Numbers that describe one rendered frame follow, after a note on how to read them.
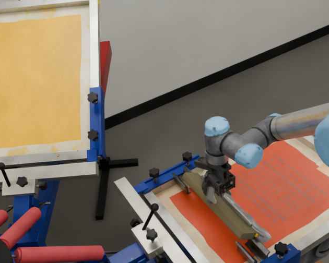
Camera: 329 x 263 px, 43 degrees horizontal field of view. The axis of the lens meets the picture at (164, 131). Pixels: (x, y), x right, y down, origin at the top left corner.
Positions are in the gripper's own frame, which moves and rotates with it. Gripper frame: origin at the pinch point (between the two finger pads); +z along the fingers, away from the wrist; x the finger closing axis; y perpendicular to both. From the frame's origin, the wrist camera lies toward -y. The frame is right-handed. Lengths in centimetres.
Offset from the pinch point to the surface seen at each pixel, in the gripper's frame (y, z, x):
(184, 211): -10.9, 13.9, -7.1
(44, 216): -45, 17, -55
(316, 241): 29.2, 10.9, 21.6
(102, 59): -119, -1, 10
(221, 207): 4.6, 1.3, -0.5
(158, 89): -200, 91, 83
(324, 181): 9, 14, 48
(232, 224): 12.9, 1.0, -2.4
